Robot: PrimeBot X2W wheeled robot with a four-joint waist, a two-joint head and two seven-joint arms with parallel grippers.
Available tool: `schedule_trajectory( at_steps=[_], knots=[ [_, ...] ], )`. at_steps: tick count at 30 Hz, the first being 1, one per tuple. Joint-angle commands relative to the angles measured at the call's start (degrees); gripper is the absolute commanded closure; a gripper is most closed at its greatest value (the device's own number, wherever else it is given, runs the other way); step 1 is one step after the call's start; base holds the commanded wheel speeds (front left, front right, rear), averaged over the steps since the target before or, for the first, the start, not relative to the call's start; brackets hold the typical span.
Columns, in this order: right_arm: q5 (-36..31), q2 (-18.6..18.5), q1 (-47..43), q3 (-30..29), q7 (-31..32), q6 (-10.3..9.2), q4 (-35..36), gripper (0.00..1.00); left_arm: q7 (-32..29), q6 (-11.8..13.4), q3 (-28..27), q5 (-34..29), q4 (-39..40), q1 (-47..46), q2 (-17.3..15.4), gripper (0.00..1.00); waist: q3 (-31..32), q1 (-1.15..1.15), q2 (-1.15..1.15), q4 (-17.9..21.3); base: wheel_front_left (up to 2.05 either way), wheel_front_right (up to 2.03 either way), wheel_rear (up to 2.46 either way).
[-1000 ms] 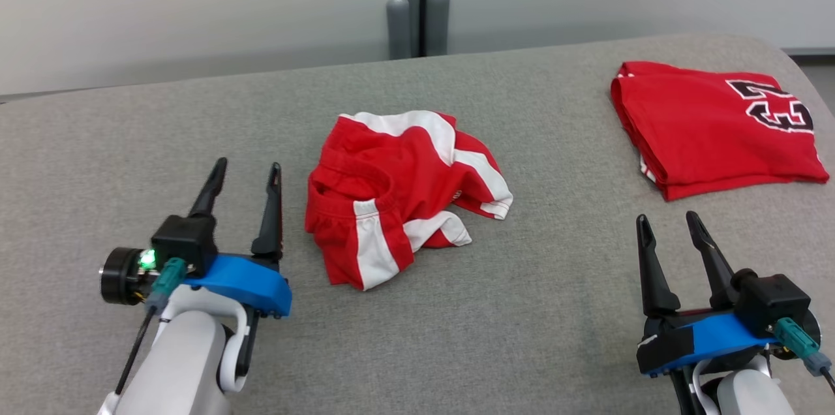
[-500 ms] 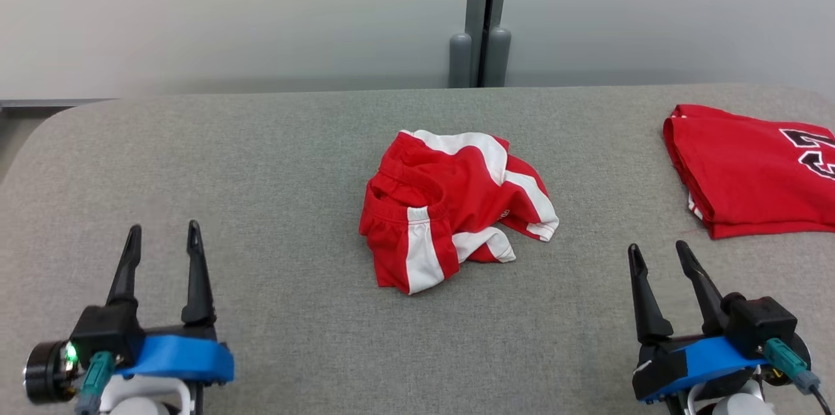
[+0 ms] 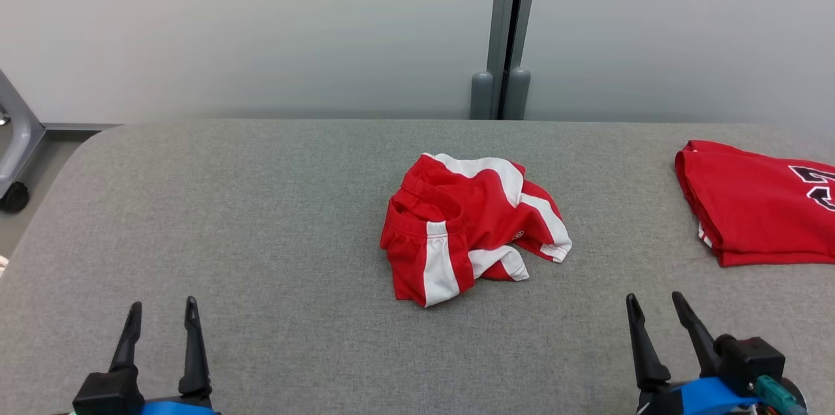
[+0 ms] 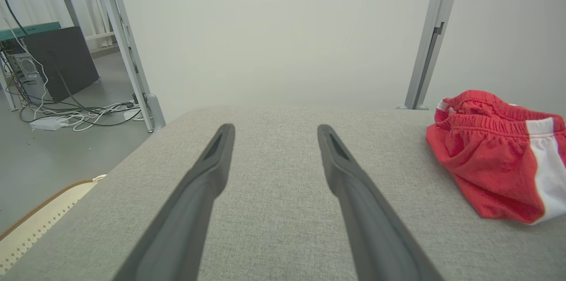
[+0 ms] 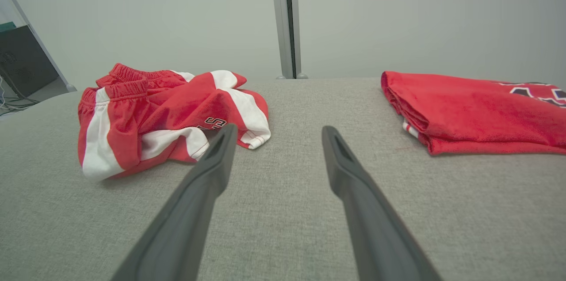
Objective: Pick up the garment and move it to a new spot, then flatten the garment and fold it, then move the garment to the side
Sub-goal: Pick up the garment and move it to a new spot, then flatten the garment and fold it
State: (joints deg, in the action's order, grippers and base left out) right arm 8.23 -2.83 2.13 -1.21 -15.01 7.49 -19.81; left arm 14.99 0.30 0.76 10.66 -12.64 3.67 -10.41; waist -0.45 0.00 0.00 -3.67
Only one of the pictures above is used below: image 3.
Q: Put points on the left gripper blue tape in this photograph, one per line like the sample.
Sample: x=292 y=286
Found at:
x=176 y=407

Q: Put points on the right gripper blue tape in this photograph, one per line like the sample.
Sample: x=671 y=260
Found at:
x=698 y=399

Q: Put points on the red jersey with number print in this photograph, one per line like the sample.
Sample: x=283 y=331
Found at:
x=750 y=213

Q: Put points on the red and white shorts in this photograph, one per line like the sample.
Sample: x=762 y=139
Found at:
x=483 y=206

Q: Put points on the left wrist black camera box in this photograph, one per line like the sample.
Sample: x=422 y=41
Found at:
x=107 y=395

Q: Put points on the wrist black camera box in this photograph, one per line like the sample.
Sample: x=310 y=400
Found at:
x=107 y=395
x=750 y=359

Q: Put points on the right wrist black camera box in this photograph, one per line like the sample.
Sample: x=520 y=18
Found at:
x=750 y=359

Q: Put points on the grey metal frame with caster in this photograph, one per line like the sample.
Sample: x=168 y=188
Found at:
x=19 y=141

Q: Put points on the grey partition post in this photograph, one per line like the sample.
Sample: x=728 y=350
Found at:
x=505 y=23

